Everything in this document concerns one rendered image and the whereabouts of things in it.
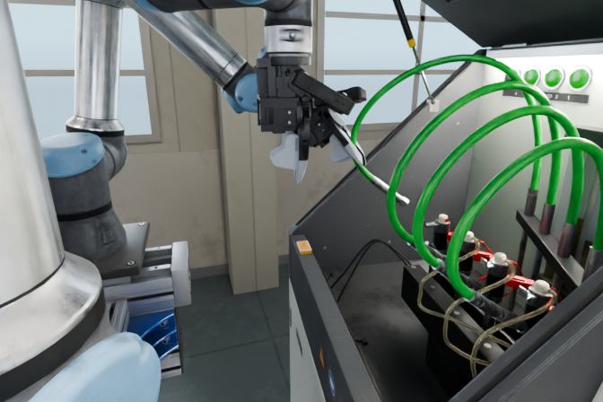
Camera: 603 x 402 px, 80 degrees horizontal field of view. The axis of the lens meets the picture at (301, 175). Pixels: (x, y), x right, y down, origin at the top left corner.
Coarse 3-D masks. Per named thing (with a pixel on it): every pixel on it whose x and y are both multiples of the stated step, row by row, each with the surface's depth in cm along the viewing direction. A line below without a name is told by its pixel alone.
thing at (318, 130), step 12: (312, 96) 84; (312, 108) 82; (324, 108) 79; (312, 120) 80; (324, 120) 79; (336, 120) 79; (312, 132) 81; (324, 132) 80; (312, 144) 80; (324, 144) 85
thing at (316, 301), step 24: (312, 264) 86; (312, 288) 76; (312, 312) 76; (336, 312) 69; (312, 336) 77; (336, 336) 62; (336, 360) 58; (360, 360) 57; (336, 384) 59; (360, 384) 53
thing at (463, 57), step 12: (432, 60) 71; (444, 60) 70; (456, 60) 70; (468, 60) 70; (480, 60) 69; (492, 60) 69; (408, 72) 72; (504, 72) 69; (516, 72) 69; (396, 84) 74; (372, 96) 76; (528, 96) 69; (360, 120) 77; (540, 132) 70; (540, 144) 71; (360, 168) 80; (540, 168) 72
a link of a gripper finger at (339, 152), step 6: (342, 132) 78; (330, 138) 80; (336, 138) 79; (348, 138) 79; (336, 144) 79; (348, 144) 77; (336, 150) 79; (342, 150) 78; (348, 150) 77; (354, 150) 77; (330, 156) 80; (336, 156) 79; (342, 156) 78; (348, 156) 78; (354, 156) 77; (360, 156) 78; (360, 162) 78
